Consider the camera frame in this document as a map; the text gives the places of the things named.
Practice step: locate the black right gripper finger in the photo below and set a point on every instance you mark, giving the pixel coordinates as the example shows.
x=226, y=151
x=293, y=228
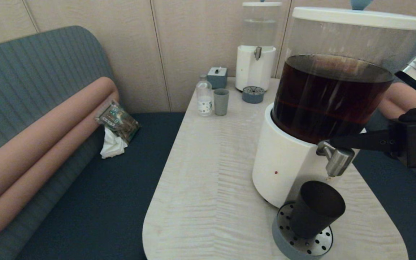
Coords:
x=367, y=141

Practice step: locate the metal dispenser tap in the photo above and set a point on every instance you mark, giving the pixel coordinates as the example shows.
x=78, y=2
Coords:
x=257, y=52
x=338, y=162

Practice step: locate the black cup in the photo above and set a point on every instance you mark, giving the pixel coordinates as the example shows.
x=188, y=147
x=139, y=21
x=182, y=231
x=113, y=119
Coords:
x=314, y=213

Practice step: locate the grey-green cup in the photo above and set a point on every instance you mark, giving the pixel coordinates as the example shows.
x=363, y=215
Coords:
x=221, y=103

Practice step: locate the teal upholstered bench sofa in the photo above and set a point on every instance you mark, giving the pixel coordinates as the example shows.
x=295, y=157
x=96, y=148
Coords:
x=31, y=65
x=385, y=195

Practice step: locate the white dispenser with dark tea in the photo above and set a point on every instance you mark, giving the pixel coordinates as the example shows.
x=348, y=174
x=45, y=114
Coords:
x=287, y=169

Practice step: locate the grey-blue perforated drip tray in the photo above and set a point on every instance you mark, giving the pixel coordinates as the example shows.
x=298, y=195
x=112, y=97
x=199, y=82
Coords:
x=302, y=249
x=253, y=95

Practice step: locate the white dispenser with clear water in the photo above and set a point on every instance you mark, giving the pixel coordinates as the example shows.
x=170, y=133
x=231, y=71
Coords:
x=253, y=70

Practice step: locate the grey-blue tissue box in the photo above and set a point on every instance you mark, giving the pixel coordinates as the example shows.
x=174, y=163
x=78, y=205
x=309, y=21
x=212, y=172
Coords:
x=217, y=77

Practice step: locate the clear plastic water bottle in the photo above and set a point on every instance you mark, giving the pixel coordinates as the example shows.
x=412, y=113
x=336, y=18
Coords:
x=204, y=99

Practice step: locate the green snack packet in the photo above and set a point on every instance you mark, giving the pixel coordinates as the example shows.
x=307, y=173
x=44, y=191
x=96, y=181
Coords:
x=117, y=121

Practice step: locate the crumpled white tissue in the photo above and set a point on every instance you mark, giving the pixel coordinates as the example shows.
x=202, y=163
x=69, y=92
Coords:
x=112, y=146

